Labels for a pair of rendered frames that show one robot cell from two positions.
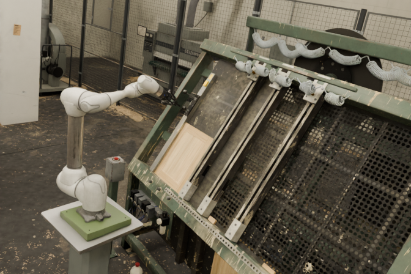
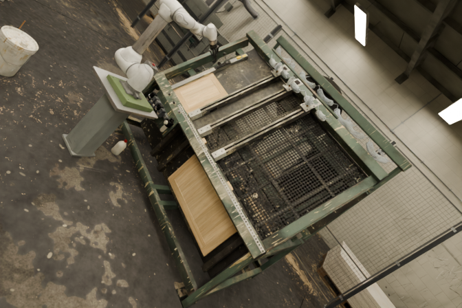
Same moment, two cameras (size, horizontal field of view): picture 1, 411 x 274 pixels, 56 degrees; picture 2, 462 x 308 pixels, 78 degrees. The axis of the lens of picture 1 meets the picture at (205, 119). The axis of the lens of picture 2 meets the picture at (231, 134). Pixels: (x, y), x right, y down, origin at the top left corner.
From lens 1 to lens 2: 0.80 m
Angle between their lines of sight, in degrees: 19
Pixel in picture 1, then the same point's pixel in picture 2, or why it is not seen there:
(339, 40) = (328, 86)
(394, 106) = (348, 138)
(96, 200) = (141, 82)
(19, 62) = not seen: outside the picture
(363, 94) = (335, 122)
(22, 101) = not seen: outside the picture
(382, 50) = (348, 106)
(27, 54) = not seen: outside the picture
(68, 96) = (170, 2)
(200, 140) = (218, 90)
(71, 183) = (129, 60)
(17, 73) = not seen: outside the picture
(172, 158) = (192, 89)
